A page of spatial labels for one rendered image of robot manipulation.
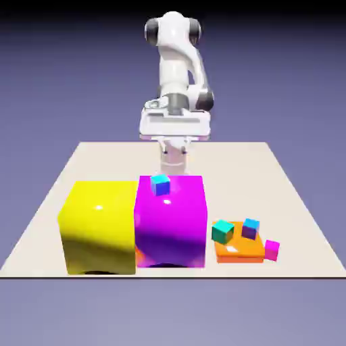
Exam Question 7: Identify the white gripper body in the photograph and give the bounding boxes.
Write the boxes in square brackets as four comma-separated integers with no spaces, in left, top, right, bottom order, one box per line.
[139,107,212,142]

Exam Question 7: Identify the small blue cube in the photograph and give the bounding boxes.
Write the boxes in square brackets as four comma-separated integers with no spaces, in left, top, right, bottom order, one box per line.
[150,173,172,197]

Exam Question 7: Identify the small green cube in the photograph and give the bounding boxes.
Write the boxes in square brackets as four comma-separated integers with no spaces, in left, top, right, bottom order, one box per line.
[211,219,235,245]

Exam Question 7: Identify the small purple cube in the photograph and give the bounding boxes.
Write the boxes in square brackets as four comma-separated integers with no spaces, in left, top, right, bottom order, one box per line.
[241,218,261,241]

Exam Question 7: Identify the small magenta cube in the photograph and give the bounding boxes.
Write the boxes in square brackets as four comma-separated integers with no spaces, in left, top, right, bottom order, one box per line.
[264,239,281,262]

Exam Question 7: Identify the large magenta box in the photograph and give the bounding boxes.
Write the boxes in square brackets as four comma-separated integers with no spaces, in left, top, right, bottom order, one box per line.
[133,174,209,269]

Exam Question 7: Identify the large yellow box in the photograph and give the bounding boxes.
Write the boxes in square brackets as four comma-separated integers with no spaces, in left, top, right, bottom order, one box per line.
[57,180,139,276]

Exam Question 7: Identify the large orange box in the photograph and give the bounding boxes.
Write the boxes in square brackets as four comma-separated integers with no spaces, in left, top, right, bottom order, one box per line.
[212,220,266,265]

